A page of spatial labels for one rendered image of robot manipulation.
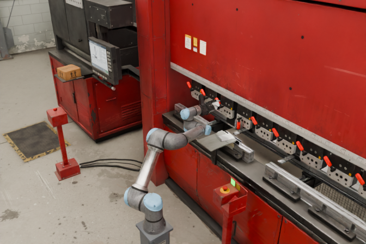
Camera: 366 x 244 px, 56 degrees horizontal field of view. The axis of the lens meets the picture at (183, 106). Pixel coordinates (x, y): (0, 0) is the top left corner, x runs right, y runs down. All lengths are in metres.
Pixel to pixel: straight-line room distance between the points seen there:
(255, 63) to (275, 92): 0.25
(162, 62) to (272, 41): 1.30
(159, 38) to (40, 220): 2.09
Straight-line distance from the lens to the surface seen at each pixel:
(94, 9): 3.32
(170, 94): 3.44
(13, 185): 4.34
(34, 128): 5.38
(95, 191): 3.96
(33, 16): 8.96
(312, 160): 2.33
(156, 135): 2.28
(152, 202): 2.22
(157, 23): 3.15
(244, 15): 2.44
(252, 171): 2.71
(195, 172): 3.26
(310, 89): 2.16
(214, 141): 2.79
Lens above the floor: 2.47
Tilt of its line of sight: 26 degrees down
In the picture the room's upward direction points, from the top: straight up
